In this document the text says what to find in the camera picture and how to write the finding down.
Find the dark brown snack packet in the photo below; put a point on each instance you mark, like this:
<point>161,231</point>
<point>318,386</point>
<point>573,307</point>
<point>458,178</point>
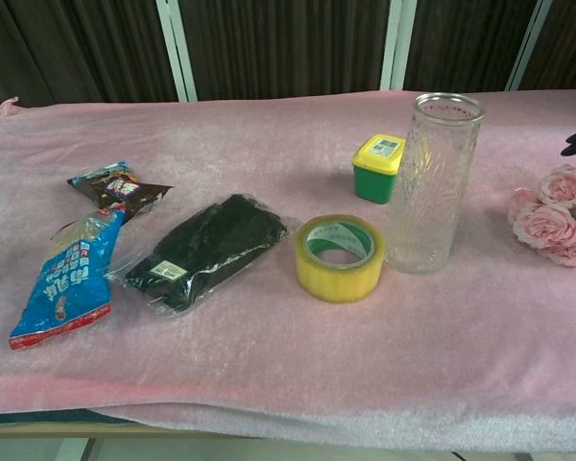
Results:
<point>120,189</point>

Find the green box with yellow lid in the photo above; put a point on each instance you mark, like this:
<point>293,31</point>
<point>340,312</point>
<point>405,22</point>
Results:
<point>376,173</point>

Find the yellow packing tape roll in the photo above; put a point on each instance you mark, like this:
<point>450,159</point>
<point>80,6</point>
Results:
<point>338,269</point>

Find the clear patterned glass vase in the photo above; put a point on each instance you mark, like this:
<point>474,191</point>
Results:
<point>429,192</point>

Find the pink artificial rose bouquet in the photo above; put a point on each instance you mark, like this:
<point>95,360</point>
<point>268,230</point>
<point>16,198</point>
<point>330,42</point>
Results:
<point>552,218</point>

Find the white folding screen frame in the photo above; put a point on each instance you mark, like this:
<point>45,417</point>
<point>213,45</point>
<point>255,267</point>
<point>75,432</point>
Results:
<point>178,53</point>

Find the blue snack bag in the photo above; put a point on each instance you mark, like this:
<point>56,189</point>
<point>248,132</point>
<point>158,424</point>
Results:
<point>67,283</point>

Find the black cloth in clear bag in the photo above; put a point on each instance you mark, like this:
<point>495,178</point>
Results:
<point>211,249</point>

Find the pink fleece table cloth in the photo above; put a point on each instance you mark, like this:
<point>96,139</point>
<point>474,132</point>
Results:
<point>288,336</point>

